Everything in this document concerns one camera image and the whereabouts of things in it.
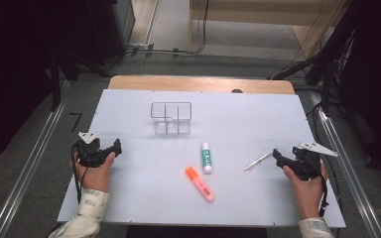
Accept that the light wooden furniture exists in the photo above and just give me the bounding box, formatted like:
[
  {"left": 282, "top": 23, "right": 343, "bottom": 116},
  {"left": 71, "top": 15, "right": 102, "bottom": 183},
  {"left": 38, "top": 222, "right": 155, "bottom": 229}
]
[{"left": 188, "top": 0, "right": 348, "bottom": 60}]

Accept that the orange highlighter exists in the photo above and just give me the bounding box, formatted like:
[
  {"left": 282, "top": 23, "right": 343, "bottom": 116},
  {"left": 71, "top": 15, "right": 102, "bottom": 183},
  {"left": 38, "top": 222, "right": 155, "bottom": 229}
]
[{"left": 185, "top": 166, "right": 216, "bottom": 203}]

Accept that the dark cabinet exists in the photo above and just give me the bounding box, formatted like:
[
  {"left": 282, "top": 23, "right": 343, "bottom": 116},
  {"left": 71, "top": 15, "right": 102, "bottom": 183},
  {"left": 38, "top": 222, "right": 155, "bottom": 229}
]
[{"left": 88, "top": 0, "right": 137, "bottom": 63}]

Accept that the white board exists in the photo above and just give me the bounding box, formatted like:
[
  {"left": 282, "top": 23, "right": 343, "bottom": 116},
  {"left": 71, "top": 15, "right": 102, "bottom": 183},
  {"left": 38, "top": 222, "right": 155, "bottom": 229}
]
[{"left": 57, "top": 88, "right": 347, "bottom": 229}]

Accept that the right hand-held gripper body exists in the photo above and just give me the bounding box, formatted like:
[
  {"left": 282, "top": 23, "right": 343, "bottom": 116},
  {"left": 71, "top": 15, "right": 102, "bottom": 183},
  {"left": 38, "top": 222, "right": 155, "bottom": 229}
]
[{"left": 292, "top": 141, "right": 339, "bottom": 181}]

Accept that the wooden table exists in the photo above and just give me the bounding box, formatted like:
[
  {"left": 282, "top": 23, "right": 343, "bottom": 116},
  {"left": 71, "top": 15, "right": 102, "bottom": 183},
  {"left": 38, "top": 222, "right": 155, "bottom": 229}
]
[{"left": 107, "top": 74, "right": 296, "bottom": 95}]

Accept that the black tripod stand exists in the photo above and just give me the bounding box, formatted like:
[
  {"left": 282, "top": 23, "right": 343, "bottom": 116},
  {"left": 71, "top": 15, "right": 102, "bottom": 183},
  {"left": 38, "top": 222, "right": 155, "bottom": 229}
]
[{"left": 46, "top": 49, "right": 110, "bottom": 112}]

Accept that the white power strip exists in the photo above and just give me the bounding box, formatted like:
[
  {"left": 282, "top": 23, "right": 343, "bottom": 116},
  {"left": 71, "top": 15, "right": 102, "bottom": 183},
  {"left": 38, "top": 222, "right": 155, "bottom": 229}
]
[{"left": 127, "top": 43, "right": 155, "bottom": 58}]

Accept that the black hanging cable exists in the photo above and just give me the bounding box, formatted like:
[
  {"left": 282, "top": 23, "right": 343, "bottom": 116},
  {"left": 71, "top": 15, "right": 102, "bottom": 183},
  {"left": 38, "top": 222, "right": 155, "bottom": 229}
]
[{"left": 191, "top": 0, "right": 211, "bottom": 56}]

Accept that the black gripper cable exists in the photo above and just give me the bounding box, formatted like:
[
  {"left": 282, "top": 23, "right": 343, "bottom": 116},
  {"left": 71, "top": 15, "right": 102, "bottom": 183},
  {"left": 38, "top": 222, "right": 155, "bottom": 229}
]
[
  {"left": 70, "top": 140, "right": 91, "bottom": 204},
  {"left": 317, "top": 160, "right": 331, "bottom": 217}
]

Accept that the black stand with cables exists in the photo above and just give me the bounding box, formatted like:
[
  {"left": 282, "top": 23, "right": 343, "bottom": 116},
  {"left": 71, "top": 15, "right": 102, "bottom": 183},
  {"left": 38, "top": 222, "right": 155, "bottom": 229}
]
[{"left": 267, "top": 0, "right": 358, "bottom": 115}]

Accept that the green white glue stick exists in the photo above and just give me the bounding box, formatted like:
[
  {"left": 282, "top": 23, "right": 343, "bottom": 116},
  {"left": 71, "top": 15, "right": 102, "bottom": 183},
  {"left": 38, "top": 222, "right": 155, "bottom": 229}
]
[{"left": 200, "top": 142, "right": 213, "bottom": 175}]

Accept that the person's right hand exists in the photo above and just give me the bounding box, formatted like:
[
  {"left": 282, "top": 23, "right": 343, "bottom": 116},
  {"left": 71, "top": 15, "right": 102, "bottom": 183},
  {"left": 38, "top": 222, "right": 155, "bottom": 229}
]
[{"left": 282, "top": 163, "right": 329, "bottom": 220}]

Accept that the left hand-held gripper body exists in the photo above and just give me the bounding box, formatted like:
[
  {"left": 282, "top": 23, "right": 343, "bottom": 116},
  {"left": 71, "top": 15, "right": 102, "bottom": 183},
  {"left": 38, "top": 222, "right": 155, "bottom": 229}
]
[{"left": 73, "top": 131, "right": 108, "bottom": 168}]

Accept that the person's left hand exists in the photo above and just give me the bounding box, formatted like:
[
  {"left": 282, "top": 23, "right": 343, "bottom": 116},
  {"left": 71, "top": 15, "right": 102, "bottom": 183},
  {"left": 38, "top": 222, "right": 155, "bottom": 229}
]
[{"left": 68, "top": 150, "right": 117, "bottom": 193}]

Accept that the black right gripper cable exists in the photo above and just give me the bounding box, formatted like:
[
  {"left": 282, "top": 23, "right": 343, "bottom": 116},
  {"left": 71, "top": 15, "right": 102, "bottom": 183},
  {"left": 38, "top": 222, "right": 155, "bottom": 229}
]
[{"left": 317, "top": 160, "right": 331, "bottom": 217}]

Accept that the white pen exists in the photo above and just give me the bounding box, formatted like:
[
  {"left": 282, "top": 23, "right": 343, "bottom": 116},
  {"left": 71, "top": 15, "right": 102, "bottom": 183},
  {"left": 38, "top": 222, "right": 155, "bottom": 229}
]
[{"left": 243, "top": 152, "right": 274, "bottom": 172}]

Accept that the aluminium rail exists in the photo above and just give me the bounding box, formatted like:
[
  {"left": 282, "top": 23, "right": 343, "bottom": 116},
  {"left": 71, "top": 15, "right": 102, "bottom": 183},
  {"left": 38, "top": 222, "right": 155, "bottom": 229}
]
[
  {"left": 311, "top": 92, "right": 381, "bottom": 238},
  {"left": 0, "top": 80, "right": 70, "bottom": 238}
]

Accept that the clear plastic organizer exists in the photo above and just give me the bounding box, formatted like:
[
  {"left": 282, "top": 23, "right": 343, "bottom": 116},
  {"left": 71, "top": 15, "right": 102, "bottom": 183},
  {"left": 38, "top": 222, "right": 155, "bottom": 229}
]
[{"left": 150, "top": 101, "right": 192, "bottom": 135}]

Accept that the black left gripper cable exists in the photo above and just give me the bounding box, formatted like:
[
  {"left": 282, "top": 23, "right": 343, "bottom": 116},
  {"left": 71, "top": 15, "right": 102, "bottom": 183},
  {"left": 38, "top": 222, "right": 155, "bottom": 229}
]
[{"left": 70, "top": 140, "right": 91, "bottom": 204}]

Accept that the dark curtain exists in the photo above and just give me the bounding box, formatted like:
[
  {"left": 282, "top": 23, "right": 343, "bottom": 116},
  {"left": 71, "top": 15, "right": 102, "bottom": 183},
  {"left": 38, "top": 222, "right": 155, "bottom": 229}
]
[
  {"left": 340, "top": 0, "right": 381, "bottom": 177},
  {"left": 0, "top": 0, "right": 90, "bottom": 170}
]

